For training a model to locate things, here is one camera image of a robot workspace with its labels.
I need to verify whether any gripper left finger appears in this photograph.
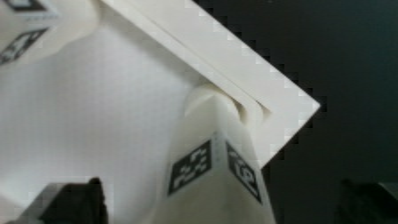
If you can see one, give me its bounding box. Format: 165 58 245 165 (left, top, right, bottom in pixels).
16 177 108 224

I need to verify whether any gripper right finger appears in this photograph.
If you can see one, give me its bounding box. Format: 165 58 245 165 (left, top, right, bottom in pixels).
334 179 398 224

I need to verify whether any white desk leg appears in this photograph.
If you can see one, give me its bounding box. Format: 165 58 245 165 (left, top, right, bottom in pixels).
153 84 275 224
0 0 101 69

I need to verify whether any white desk top tray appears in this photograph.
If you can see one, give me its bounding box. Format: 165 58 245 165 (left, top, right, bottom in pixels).
0 0 320 224

